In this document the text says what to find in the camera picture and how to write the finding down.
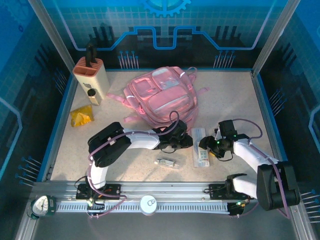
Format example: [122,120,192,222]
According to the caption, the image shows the clear ruler set pack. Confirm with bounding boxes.
[191,127,212,168]

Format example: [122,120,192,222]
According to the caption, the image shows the small clear plastic packet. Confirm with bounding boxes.
[154,150,188,171]

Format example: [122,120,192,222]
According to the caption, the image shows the pink school backpack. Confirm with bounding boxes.
[106,66,211,129]

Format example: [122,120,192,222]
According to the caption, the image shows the yellow snack bag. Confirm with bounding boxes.
[69,104,95,128]

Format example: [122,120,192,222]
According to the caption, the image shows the white round cap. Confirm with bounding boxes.
[139,194,158,216]

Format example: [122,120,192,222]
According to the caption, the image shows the grey metal panel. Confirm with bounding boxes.
[14,199,316,240]

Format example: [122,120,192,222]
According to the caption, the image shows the small bottle with black cap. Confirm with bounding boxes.
[86,87,103,106]

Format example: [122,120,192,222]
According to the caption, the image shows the beige knife block, orange top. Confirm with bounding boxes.
[72,56,111,106]

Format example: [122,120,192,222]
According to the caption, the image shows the green alarm clock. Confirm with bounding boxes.
[26,194,57,221]

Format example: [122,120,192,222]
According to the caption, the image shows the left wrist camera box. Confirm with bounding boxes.
[171,121,188,136]

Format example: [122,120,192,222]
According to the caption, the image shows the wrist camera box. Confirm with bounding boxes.
[214,119,238,138]
[171,121,188,136]

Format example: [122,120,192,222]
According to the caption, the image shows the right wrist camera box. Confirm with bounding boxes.
[214,119,238,138]

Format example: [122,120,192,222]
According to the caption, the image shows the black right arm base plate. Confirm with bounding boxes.
[208,183,255,201]

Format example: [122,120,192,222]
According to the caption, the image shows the aluminium mounting rail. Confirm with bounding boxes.
[32,181,300,201]

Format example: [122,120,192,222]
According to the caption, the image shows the slotted white cable duct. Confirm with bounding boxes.
[55,201,231,215]

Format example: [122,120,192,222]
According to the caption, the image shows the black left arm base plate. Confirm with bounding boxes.
[75,183,123,201]

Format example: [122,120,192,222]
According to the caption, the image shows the black scissors handles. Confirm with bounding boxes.
[85,43,98,69]

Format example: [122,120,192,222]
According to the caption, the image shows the aluminium frame post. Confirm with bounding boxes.
[251,0,302,76]
[26,0,77,76]

